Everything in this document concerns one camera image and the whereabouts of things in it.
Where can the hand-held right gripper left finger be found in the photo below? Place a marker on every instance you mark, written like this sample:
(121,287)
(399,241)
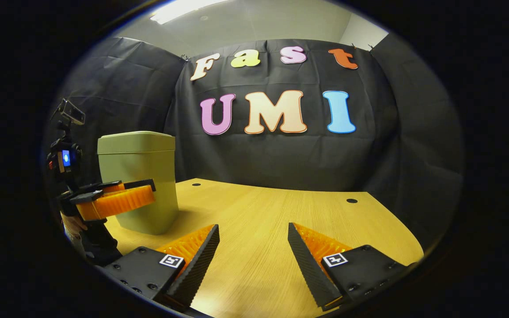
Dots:
(201,265)

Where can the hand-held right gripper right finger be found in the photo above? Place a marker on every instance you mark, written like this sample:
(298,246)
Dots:
(307,269)

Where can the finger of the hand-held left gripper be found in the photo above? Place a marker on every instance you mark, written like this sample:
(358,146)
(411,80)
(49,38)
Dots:
(139,184)
(117,203)

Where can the green desktop garbage bin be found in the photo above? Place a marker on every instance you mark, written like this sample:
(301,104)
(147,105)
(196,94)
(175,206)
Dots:
(144,159)

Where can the wooden desktop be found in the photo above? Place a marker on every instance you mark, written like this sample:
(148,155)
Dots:
(259,229)

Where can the black backdrop cloth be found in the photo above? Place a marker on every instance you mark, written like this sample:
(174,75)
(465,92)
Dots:
(369,154)

